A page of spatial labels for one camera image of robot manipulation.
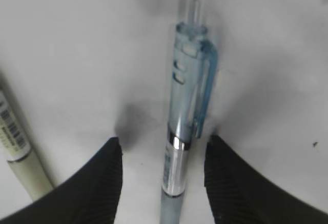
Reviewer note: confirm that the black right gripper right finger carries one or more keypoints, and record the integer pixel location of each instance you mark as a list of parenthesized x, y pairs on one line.
[(239, 194)]

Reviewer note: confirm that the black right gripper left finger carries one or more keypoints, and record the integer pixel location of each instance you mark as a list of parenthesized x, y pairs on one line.
[(91, 195)]

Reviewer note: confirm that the light blue pen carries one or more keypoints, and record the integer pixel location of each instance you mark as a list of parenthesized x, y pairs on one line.
[(194, 66)]

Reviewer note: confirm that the cream patterned pen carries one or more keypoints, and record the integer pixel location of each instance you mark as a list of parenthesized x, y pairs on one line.
[(17, 145)]

